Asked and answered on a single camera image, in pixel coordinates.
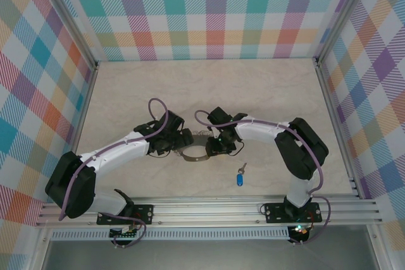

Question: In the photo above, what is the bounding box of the metal carabiner keyring with chain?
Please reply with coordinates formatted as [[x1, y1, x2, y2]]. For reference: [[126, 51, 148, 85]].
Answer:
[[175, 129, 212, 164]]

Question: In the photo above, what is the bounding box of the grey metal panel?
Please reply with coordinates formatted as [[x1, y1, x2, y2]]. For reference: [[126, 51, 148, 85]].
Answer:
[[40, 240, 380, 270]]

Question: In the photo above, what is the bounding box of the thin black right gripper wire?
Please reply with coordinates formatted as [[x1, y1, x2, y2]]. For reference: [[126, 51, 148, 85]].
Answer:
[[226, 140, 245, 157]]

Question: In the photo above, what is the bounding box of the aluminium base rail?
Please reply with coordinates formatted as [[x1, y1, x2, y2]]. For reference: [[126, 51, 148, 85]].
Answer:
[[35, 194, 384, 230]]

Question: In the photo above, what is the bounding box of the slotted grey cable duct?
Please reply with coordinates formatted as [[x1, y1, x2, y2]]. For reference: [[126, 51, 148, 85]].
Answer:
[[50, 227, 290, 242]]

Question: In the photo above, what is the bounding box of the aluminium side rail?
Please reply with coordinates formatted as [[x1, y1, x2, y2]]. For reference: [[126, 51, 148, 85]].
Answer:
[[65, 63, 101, 157], [316, 61, 361, 195]]

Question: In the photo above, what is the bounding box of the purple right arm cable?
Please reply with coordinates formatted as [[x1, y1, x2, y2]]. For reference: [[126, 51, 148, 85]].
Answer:
[[194, 110, 332, 245]]

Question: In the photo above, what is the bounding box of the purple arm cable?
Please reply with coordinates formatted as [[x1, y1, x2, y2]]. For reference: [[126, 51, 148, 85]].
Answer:
[[194, 110, 332, 245], [58, 97, 170, 249]]

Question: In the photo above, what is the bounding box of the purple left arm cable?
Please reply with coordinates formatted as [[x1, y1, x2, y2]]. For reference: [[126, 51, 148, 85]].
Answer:
[[58, 97, 170, 249]]

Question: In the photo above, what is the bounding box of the aluminium frame post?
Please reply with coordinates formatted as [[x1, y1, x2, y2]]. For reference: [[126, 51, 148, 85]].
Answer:
[[28, 228, 53, 270], [31, 0, 99, 71], [366, 224, 392, 270], [315, 0, 377, 66]]

